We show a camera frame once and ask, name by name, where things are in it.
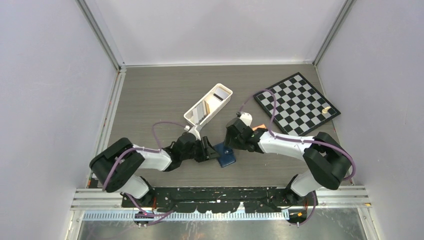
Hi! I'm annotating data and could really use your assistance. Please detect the silver card at tray end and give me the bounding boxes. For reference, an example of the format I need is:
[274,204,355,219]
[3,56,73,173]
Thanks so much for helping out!
[213,87,230,101]

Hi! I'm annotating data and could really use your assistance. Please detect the red orange card pack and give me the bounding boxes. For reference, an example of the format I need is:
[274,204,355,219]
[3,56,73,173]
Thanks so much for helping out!
[252,124,267,131]

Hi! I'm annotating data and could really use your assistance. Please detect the blue card holder wallet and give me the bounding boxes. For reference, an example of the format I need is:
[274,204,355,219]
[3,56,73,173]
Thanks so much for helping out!
[214,142,236,168]

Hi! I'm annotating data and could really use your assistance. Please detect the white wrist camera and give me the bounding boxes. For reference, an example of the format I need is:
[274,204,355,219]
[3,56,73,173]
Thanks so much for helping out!
[236,111,253,127]
[184,124,202,140]

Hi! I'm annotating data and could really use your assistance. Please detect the aluminium frame rail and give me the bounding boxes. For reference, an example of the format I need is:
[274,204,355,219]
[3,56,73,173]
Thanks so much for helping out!
[70,188,123,211]

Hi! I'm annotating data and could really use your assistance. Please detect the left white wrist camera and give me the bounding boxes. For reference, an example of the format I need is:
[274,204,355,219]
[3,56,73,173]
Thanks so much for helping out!
[184,124,202,140]

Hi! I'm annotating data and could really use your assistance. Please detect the grey cards in tray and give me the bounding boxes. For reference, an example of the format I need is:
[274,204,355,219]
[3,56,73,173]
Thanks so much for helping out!
[191,100,210,125]

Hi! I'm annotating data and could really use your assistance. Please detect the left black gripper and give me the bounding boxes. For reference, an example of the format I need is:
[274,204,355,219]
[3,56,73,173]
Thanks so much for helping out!
[180,135,220,162]

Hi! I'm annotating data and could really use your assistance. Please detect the white plastic tray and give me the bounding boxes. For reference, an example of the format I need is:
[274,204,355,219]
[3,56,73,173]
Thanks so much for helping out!
[183,83,233,128]

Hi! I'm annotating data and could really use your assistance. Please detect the black white chessboard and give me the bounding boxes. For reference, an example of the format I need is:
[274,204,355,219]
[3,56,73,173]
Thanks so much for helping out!
[254,72,341,136]

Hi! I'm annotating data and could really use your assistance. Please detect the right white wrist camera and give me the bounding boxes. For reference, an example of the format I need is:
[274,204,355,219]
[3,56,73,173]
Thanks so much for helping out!
[236,111,253,127]

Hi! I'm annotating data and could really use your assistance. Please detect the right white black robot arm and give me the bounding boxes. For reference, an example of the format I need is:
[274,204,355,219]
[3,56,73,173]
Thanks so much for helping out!
[224,117,355,205]

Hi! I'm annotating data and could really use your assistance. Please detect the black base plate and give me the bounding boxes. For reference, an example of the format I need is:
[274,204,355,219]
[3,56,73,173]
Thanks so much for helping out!
[121,186,318,214]

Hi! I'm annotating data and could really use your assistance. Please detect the beige chess piece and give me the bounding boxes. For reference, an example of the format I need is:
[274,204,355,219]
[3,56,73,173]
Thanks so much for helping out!
[321,106,332,115]

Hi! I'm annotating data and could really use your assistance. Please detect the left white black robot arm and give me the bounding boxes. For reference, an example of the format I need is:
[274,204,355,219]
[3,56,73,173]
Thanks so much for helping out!
[89,132,220,207]

